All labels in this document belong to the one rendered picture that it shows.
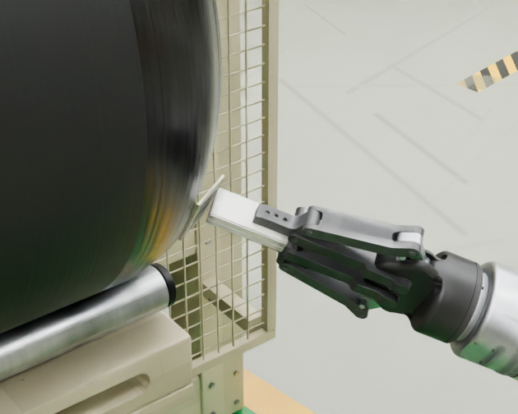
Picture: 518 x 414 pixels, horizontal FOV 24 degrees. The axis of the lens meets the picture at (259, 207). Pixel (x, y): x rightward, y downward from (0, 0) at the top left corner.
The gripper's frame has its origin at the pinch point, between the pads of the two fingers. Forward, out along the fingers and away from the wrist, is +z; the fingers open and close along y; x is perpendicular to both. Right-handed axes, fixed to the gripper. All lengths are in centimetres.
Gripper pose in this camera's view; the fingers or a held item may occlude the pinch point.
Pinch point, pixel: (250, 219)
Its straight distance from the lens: 101.6
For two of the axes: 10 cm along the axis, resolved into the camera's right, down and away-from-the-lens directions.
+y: -3.0, 5.2, 8.0
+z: -9.2, -3.7, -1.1
